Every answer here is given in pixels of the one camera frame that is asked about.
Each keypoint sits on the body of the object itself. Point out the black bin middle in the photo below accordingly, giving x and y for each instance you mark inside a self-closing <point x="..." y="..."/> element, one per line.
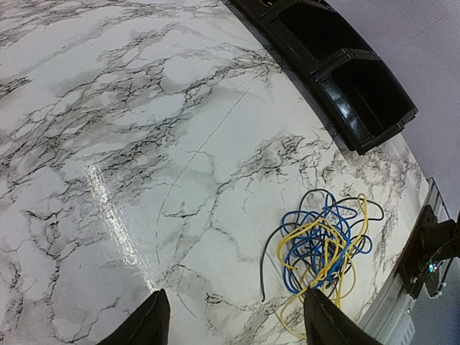
<point x="311" y="36"/>

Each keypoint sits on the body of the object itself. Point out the black bin near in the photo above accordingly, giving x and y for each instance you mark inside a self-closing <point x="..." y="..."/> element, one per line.
<point x="362" y="98"/>

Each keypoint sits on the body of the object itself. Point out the black bin far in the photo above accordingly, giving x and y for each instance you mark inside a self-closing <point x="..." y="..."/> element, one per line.
<point x="257" y="8"/>

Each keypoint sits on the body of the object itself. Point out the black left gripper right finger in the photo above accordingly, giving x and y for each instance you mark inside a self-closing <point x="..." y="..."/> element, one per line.
<point x="326" y="324"/>

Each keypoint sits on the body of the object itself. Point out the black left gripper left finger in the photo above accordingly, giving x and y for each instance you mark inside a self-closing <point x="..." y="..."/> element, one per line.
<point x="147" y="325"/>

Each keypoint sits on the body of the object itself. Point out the black bin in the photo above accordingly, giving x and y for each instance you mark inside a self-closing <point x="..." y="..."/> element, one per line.
<point x="311" y="36"/>
<point x="362" y="98"/>
<point x="257" y="8"/>

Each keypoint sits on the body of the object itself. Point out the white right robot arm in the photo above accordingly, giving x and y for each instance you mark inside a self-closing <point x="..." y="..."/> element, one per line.
<point x="431" y="241"/>

